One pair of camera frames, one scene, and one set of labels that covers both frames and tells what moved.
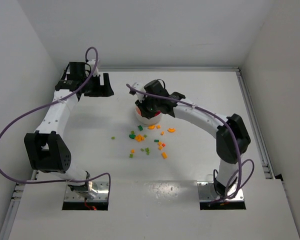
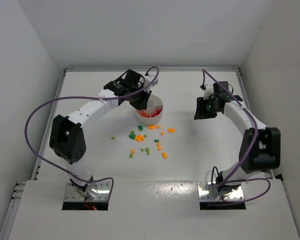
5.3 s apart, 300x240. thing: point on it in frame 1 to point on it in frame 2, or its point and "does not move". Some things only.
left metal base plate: x=101 y=188 does not move
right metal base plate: x=206 y=192 does not move
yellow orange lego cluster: x=139 y=138 does not move
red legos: x=157 y=113 does not move
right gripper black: x=150 y=110 to x=203 y=108
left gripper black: x=97 y=88 to x=139 y=97
